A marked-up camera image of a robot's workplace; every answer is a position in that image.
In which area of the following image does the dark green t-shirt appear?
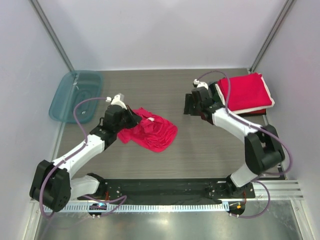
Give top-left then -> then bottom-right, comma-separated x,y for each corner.
212,92 -> 223,103

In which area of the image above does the pink red t-shirt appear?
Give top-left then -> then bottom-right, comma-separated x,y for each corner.
117,107 -> 178,153
217,72 -> 274,112

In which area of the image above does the dark red t-shirt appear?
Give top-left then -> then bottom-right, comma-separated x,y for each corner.
247,108 -> 266,115

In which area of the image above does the white t-shirt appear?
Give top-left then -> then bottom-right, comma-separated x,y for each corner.
214,73 -> 276,116

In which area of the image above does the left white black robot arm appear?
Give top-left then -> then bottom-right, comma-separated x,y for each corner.
29,105 -> 142,212

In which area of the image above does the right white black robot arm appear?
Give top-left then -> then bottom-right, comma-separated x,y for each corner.
183,87 -> 285,198

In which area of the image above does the teal plastic tray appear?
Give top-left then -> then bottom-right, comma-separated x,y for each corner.
48,70 -> 104,124

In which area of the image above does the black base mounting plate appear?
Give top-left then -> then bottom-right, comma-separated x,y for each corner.
91,178 -> 256,200

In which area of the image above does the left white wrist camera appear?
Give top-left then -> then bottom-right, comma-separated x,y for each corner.
105,93 -> 127,109

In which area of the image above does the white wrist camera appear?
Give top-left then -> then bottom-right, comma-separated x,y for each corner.
105,93 -> 127,109
193,79 -> 209,90

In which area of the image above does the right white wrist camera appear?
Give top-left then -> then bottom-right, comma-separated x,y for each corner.
193,79 -> 209,90

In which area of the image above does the slotted white cable duct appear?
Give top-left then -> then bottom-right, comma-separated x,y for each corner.
60,201 -> 230,213

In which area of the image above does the aluminium rail profile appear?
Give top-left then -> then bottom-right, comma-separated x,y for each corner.
253,180 -> 304,201

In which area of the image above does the right aluminium frame post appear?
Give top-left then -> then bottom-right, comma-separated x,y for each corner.
247,0 -> 296,73

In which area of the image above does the aluminium frame post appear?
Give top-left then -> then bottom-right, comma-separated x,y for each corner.
29,0 -> 75,72
247,0 -> 296,73

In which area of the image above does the left aluminium frame post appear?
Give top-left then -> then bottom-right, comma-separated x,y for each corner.
29,0 -> 75,72

